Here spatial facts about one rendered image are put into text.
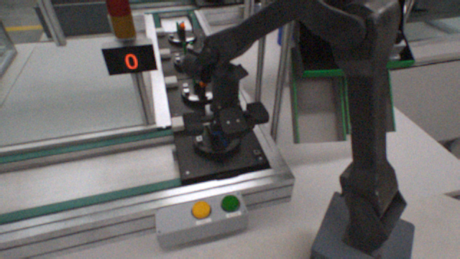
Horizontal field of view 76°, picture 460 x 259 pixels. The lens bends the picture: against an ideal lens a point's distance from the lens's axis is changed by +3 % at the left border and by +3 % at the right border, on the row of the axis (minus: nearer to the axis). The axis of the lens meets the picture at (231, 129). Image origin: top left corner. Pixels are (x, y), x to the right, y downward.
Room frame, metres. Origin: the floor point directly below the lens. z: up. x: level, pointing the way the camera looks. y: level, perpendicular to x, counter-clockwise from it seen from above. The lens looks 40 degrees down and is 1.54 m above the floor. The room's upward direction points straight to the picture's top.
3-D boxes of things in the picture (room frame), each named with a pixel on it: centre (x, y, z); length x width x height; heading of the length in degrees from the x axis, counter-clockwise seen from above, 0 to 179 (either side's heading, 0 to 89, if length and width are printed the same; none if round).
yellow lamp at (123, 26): (0.69, 0.26, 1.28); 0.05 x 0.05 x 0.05
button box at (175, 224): (0.39, 0.07, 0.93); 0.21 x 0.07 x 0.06; 105
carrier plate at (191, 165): (0.62, 0.04, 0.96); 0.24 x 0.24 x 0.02; 15
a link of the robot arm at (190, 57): (0.53, 0.04, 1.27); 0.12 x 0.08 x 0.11; 47
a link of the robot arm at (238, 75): (0.51, 0.01, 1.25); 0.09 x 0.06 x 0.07; 47
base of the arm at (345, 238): (0.28, -0.24, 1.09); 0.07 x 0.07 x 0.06; 59
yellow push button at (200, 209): (0.39, 0.07, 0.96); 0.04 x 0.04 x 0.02
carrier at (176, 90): (0.87, 0.11, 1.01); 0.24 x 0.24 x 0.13; 15
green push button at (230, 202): (0.41, 0.00, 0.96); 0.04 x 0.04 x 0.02
